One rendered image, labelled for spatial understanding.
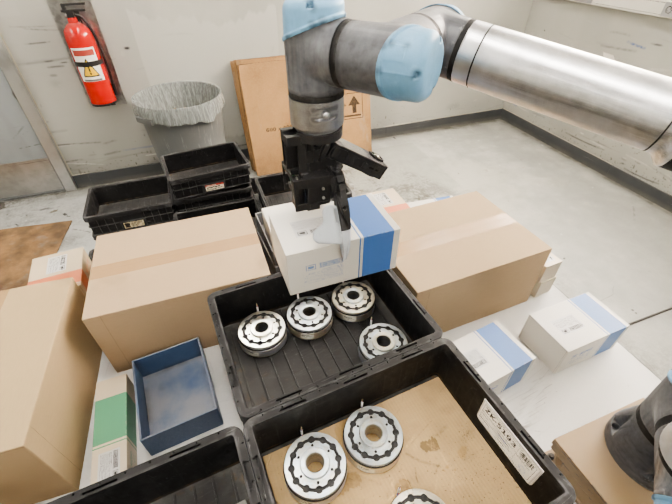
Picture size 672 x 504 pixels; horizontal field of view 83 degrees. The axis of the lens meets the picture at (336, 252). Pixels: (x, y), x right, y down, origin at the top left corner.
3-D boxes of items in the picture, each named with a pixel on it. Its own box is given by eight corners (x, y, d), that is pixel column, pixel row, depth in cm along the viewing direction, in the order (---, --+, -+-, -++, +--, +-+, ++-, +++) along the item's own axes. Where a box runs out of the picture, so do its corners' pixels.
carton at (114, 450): (106, 396, 88) (96, 382, 84) (135, 387, 89) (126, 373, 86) (102, 508, 71) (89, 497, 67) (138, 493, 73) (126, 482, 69)
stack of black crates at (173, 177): (251, 208, 244) (240, 140, 214) (263, 239, 220) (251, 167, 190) (182, 222, 233) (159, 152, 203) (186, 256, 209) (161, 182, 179)
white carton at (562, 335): (574, 313, 106) (588, 291, 100) (612, 347, 98) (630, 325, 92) (518, 336, 100) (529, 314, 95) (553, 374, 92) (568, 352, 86)
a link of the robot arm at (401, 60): (462, 16, 43) (376, 8, 48) (423, 34, 36) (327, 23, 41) (449, 88, 49) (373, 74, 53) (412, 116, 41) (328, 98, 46)
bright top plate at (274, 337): (280, 307, 88) (280, 306, 87) (289, 342, 80) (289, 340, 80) (235, 318, 85) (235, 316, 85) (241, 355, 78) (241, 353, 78)
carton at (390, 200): (359, 213, 130) (360, 194, 125) (390, 206, 133) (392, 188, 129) (378, 241, 119) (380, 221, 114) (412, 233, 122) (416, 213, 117)
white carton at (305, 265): (368, 230, 79) (371, 193, 73) (395, 267, 70) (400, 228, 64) (273, 252, 73) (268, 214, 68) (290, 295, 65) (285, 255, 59)
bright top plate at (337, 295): (362, 278, 95) (362, 276, 95) (382, 305, 88) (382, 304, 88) (324, 290, 92) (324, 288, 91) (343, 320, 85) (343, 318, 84)
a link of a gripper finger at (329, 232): (316, 266, 61) (304, 209, 60) (351, 257, 63) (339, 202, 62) (321, 268, 58) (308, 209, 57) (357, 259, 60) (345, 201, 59)
